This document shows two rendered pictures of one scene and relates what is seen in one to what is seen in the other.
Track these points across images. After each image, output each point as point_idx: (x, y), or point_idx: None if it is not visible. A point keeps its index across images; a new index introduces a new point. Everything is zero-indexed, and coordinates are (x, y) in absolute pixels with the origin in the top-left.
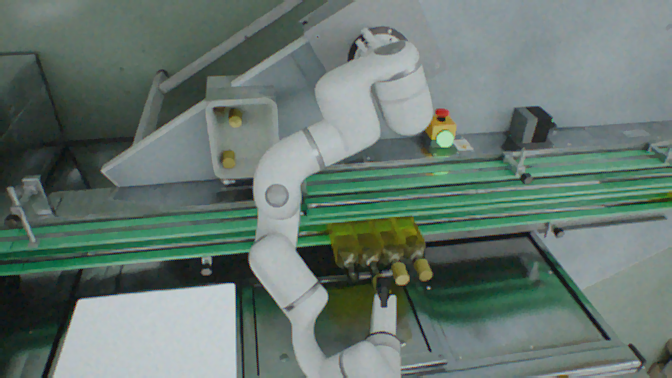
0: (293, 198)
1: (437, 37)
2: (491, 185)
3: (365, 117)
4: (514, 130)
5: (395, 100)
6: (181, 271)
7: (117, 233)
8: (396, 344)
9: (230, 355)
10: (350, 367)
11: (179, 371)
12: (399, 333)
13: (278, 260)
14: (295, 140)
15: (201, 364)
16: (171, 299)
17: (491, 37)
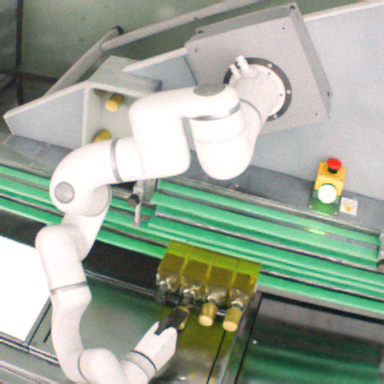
0: (79, 200)
1: (341, 84)
2: (362, 260)
3: (164, 147)
4: None
5: (200, 140)
6: (37, 230)
7: None
8: (148, 368)
9: (31, 316)
10: (83, 361)
11: None
12: (187, 368)
13: (52, 249)
14: (100, 148)
15: (8, 312)
16: (13, 250)
17: None
